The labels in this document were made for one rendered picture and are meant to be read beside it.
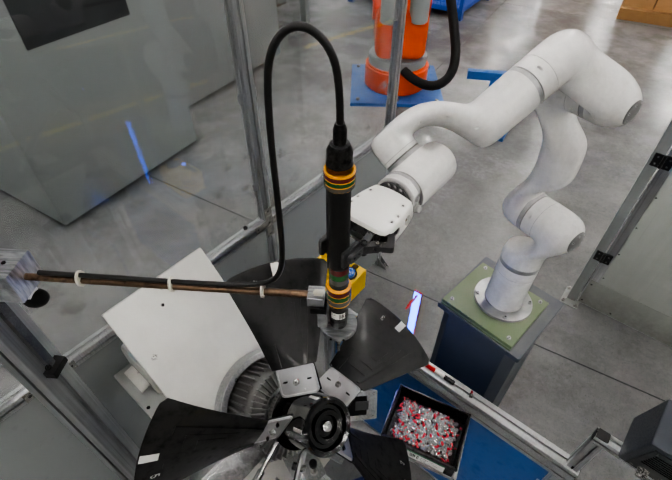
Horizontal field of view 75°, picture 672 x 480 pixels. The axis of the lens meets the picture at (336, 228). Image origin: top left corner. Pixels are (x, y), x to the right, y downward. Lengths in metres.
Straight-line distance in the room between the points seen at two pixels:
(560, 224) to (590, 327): 1.72
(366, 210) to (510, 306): 0.90
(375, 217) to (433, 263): 2.24
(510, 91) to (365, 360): 0.67
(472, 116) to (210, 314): 0.75
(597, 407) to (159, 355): 2.16
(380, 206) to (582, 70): 0.48
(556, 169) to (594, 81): 0.26
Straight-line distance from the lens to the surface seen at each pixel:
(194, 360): 1.13
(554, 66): 0.93
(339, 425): 1.00
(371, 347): 1.12
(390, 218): 0.71
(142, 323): 1.09
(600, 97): 1.03
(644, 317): 2.97
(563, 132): 1.16
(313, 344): 0.96
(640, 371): 2.91
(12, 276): 0.96
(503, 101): 0.87
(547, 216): 1.29
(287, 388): 1.01
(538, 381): 2.62
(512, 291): 1.48
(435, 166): 0.82
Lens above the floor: 2.14
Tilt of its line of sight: 43 degrees down
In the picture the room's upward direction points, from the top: straight up
